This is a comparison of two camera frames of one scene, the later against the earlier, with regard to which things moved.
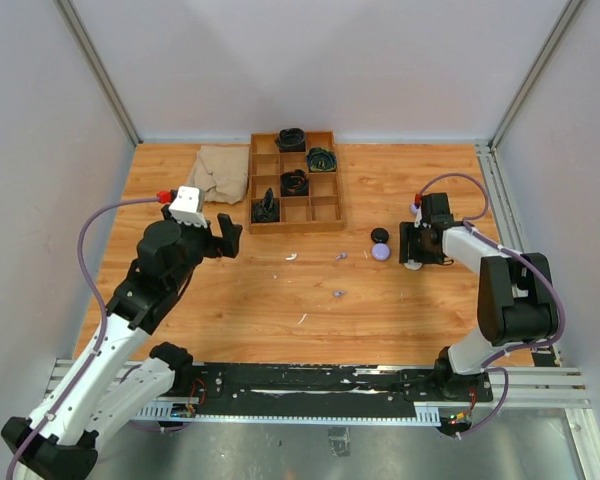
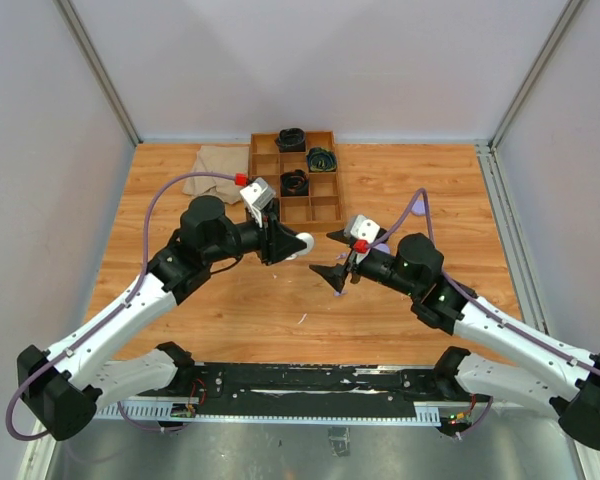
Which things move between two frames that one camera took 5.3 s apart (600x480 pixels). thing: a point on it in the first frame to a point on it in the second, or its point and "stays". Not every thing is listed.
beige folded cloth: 221,172 stays
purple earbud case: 380,251 stays
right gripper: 407,251 to 337,274
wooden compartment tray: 320,211 stays
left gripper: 226,245 to 277,242
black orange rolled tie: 294,183 stays
